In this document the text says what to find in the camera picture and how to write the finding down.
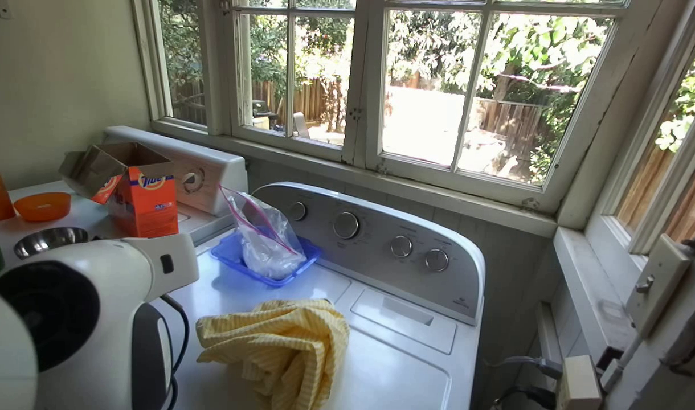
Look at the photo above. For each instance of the clear zip bag with powder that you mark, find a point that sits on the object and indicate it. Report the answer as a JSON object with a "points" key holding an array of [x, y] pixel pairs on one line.
{"points": [[268, 243]]}

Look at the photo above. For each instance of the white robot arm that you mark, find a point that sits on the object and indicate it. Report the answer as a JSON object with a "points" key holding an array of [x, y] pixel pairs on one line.
{"points": [[80, 319]]}

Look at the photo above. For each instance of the large silver washer knob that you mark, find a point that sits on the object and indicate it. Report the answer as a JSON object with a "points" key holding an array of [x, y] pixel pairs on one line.
{"points": [[347, 226]]}

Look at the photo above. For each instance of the silver knob beside washer logo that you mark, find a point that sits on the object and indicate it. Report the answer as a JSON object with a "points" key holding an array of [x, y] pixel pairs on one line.
{"points": [[296, 211]]}

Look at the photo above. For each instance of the small silver washer knob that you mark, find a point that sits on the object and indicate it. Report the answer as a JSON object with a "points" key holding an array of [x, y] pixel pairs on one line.
{"points": [[400, 247], [437, 260]]}

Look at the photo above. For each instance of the blue plastic tray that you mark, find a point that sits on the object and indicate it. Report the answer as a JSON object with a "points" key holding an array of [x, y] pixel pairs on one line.
{"points": [[228, 262]]}

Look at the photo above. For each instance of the white dryer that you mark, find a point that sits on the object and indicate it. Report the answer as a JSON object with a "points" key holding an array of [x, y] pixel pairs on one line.
{"points": [[212, 190]]}

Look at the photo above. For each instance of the yellow waffle towel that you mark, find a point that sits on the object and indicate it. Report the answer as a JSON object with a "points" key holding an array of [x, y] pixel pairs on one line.
{"points": [[285, 343]]}

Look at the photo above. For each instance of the dryer knob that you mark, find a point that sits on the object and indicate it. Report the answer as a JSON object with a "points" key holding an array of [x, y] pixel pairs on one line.
{"points": [[193, 181]]}

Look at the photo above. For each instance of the white washing machine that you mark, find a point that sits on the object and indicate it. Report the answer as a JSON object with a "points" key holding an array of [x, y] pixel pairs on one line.
{"points": [[407, 366]]}

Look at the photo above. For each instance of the beige box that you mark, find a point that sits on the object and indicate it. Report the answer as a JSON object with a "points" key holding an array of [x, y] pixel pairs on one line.
{"points": [[577, 387]]}

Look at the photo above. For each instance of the metal bowl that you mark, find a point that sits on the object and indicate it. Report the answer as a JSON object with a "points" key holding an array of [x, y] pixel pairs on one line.
{"points": [[50, 240]]}

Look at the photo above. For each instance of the orange plastic bowl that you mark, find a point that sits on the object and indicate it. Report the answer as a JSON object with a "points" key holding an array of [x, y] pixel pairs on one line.
{"points": [[42, 206]]}

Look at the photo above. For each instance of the wide white window frame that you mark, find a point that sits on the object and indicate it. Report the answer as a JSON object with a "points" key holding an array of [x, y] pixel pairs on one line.
{"points": [[365, 75]]}

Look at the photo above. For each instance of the narrow white window frame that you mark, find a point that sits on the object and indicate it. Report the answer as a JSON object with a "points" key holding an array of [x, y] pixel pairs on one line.
{"points": [[642, 128]]}

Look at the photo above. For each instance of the white wall plate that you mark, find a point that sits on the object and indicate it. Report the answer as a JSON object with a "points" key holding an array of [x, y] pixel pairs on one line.
{"points": [[661, 280]]}

